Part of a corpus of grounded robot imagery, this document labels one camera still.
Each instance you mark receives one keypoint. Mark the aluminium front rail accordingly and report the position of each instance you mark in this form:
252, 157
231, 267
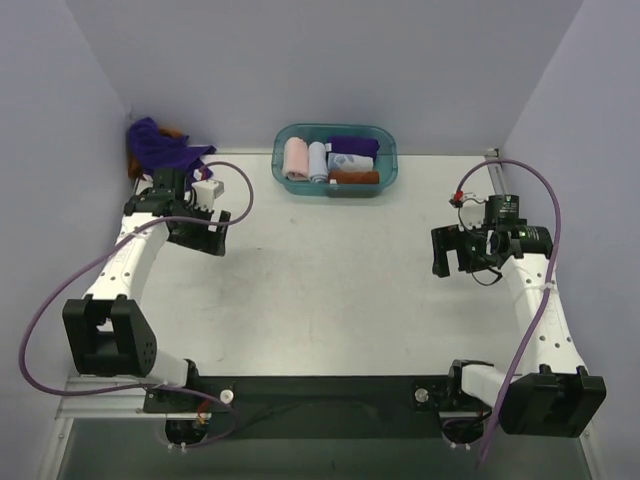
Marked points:
120, 404

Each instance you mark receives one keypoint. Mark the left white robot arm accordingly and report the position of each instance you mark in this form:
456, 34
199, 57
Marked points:
109, 335

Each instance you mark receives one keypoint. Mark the white patterned rolled towel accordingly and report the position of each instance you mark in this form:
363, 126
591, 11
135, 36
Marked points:
349, 162

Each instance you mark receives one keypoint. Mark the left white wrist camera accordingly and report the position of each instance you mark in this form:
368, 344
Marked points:
204, 193

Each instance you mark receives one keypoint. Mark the teal plastic basket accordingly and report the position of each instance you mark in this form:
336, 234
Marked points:
386, 162

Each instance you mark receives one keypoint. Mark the brown rolled towel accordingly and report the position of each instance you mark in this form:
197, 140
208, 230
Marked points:
341, 177

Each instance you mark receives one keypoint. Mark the aluminium rail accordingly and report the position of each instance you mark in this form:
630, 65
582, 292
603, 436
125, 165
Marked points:
120, 404
496, 173

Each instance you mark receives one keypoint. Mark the aluminium right side rail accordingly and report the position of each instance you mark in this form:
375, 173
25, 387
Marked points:
496, 173

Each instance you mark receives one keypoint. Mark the purple folded towel in basket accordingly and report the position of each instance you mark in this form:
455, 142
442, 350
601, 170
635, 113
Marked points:
361, 146

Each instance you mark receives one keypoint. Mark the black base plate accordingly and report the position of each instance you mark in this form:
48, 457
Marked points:
317, 408

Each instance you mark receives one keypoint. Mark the purple towel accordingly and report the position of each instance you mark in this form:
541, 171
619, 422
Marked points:
196, 170
361, 146

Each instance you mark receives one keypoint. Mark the light blue rolled towel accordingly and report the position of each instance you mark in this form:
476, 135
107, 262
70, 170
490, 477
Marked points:
317, 159

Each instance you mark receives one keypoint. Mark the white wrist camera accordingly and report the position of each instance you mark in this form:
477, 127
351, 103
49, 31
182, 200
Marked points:
472, 214
204, 193

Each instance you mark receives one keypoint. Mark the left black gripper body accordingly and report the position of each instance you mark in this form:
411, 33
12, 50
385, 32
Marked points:
198, 238

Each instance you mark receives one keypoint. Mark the brown crumpled towel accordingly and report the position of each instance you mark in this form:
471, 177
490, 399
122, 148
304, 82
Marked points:
150, 147

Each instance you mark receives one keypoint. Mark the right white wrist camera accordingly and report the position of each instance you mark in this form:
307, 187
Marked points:
472, 214

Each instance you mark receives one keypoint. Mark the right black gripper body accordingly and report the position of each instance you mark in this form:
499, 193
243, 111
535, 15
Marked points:
447, 250

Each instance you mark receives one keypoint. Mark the pink rolled towel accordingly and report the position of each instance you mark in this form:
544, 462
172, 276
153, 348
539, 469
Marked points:
295, 160

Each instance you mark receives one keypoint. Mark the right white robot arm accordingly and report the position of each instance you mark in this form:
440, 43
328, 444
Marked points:
551, 392

